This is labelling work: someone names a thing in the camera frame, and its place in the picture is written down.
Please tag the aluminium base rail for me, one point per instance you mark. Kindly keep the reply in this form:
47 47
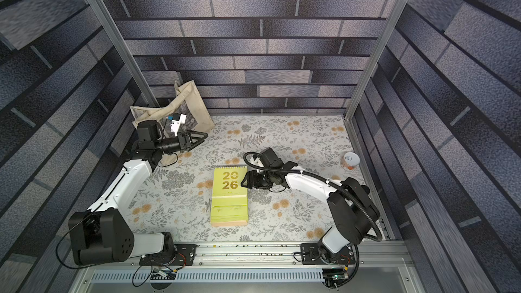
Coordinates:
287 254

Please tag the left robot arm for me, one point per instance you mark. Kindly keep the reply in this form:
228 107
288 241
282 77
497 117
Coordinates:
101 235

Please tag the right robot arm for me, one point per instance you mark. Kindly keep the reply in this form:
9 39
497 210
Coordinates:
354 214

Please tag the left aluminium frame post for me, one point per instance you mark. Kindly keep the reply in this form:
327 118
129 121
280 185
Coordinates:
108 23

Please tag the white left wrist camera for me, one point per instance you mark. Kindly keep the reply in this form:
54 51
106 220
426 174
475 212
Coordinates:
174 123

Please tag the green 2026 calendar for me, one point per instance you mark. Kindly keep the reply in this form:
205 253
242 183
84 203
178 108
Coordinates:
229 199

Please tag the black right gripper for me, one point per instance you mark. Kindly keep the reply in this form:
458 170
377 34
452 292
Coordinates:
254 180

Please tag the right aluminium frame post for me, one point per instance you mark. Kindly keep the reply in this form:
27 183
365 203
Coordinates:
371 65

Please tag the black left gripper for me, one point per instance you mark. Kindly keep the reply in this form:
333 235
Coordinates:
184 140

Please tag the pink 2026 desk calendar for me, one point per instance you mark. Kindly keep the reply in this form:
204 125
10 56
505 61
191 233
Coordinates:
229 224

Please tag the aluminium frame post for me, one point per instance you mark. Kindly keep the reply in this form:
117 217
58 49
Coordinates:
108 23
371 65

